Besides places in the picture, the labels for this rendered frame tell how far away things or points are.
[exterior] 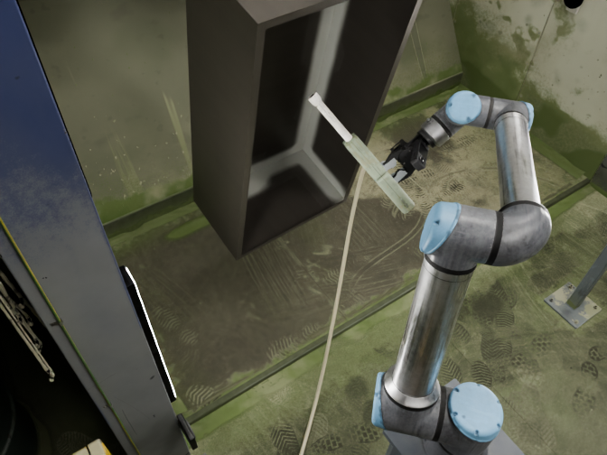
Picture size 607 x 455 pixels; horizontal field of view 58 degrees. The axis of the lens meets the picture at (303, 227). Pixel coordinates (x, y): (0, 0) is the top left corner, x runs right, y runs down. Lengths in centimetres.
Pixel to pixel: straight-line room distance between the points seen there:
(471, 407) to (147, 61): 223
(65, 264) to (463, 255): 80
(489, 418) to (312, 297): 134
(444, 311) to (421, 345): 13
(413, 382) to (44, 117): 104
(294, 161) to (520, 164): 144
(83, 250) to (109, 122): 184
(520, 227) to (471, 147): 247
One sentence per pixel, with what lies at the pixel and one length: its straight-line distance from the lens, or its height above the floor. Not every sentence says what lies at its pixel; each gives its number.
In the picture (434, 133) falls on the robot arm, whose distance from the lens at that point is 177.
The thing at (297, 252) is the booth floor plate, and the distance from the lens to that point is 288.
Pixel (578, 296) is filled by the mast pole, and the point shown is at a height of 11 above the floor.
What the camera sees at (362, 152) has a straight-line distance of 169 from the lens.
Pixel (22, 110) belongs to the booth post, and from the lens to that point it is 94.
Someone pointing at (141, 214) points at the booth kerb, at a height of 13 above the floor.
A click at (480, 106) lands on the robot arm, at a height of 137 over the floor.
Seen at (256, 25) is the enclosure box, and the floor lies 163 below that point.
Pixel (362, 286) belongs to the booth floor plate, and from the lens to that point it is 278.
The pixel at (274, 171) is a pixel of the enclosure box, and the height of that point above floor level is 52.
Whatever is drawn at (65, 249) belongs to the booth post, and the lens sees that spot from 114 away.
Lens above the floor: 231
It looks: 49 degrees down
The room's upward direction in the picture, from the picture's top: 2 degrees clockwise
